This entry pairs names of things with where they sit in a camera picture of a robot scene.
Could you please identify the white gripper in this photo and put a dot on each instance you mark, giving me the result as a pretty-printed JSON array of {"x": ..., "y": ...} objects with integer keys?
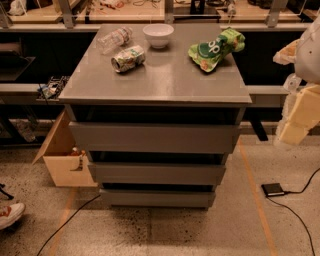
[{"x": 308, "y": 58}]

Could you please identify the grey bottom drawer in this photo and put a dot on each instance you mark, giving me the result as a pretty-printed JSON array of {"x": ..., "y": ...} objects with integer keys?
[{"x": 157, "y": 198}]

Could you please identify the grey drawer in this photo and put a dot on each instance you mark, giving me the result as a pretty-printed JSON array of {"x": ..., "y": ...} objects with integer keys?
[
  {"x": 177, "y": 174},
  {"x": 156, "y": 138},
  {"x": 157, "y": 198}
]

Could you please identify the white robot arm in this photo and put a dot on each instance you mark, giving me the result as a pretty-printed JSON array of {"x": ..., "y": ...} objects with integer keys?
[{"x": 307, "y": 64}]

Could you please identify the grey three-drawer cabinet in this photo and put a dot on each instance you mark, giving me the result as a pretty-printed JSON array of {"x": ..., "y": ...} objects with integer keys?
[{"x": 168, "y": 88}]

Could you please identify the grey middle drawer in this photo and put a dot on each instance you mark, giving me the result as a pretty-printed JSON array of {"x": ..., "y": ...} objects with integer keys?
[{"x": 177, "y": 174}]

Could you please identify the grey top drawer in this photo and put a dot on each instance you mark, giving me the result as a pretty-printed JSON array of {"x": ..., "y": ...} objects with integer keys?
[{"x": 156, "y": 138}]

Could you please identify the open cardboard box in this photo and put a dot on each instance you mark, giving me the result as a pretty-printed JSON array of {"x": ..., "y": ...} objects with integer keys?
[{"x": 66, "y": 162}]

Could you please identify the green chip bag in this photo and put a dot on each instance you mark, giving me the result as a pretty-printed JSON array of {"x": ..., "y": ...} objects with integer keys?
[{"x": 208, "y": 55}]

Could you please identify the black foot pedal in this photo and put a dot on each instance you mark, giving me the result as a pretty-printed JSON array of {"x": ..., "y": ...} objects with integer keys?
[{"x": 272, "y": 190}]

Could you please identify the white ceramic bowl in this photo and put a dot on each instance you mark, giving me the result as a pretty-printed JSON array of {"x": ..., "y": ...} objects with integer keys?
[{"x": 157, "y": 35}]

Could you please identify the crushed green soda can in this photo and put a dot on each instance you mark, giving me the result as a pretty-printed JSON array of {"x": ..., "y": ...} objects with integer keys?
[{"x": 128, "y": 59}]

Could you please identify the clear plastic water bottle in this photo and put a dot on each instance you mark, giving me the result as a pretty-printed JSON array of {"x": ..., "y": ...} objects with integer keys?
[{"x": 114, "y": 39}]

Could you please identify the tray of small parts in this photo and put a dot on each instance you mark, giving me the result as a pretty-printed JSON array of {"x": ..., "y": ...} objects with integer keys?
[{"x": 52, "y": 89}]

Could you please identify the white and orange sneaker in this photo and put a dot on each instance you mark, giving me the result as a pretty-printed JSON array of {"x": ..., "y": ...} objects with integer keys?
[{"x": 10, "y": 214}]

